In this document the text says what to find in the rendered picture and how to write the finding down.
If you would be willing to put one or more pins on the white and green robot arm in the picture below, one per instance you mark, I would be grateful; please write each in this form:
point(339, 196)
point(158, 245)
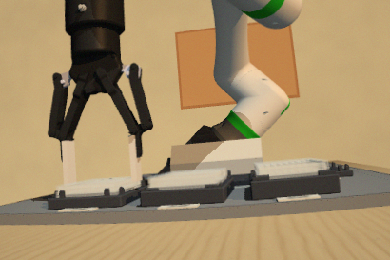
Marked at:
point(260, 101)

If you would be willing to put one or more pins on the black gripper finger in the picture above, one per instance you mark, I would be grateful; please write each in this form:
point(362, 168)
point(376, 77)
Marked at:
point(134, 74)
point(57, 115)

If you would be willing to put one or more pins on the beige button panel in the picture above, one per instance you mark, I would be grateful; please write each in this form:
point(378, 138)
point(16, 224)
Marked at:
point(238, 156)

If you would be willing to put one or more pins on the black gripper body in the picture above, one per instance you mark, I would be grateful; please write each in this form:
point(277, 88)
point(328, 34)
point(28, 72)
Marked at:
point(94, 48)

